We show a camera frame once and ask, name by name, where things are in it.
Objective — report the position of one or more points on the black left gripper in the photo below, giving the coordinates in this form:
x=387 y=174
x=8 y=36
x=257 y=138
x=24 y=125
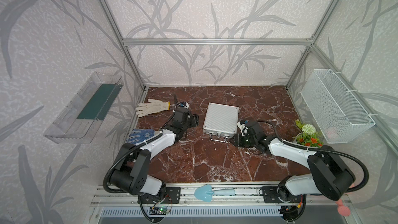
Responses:
x=194 y=120

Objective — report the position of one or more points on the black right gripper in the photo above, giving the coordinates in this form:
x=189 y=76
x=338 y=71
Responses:
x=236 y=139

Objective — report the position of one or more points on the silver aluminium poker case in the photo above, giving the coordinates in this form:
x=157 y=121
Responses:
x=220 y=122

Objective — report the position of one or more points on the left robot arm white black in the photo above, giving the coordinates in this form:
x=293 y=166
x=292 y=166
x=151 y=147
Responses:
x=129 y=172

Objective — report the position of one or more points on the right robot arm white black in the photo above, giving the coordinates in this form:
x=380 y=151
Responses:
x=332 y=173

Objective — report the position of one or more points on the white work glove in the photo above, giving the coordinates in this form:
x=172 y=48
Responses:
x=152 y=107

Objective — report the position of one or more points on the blue patterned work glove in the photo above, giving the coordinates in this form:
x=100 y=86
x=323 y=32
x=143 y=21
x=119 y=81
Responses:
x=139 y=135

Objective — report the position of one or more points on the artificial flower pot plant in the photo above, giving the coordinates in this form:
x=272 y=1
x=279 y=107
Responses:
x=309 y=136

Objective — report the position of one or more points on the left green circuit board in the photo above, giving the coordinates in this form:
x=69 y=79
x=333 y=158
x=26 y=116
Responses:
x=163 y=210

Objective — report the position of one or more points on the pink watering can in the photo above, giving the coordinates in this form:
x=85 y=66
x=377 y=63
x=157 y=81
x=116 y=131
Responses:
x=342 y=209

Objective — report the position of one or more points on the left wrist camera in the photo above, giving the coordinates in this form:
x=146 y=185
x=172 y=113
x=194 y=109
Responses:
x=183 y=104

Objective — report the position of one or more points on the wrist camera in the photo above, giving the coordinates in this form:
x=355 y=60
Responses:
x=242 y=126
x=183 y=104

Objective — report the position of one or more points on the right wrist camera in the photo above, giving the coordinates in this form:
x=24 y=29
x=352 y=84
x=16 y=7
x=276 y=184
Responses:
x=242 y=126

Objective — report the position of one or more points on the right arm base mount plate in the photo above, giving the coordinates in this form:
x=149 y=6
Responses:
x=273 y=194

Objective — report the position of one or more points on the aluminium frame front rail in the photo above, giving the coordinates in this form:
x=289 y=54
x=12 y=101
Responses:
x=246 y=194

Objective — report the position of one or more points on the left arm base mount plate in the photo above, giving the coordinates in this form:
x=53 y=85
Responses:
x=167 y=195

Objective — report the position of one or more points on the right circuit board with wires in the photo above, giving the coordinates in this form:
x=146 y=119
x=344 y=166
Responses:
x=292 y=213

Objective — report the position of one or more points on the white wire mesh basket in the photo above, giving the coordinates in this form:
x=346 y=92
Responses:
x=337 y=112

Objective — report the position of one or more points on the clear plastic wall shelf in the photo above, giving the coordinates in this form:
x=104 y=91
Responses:
x=83 y=116

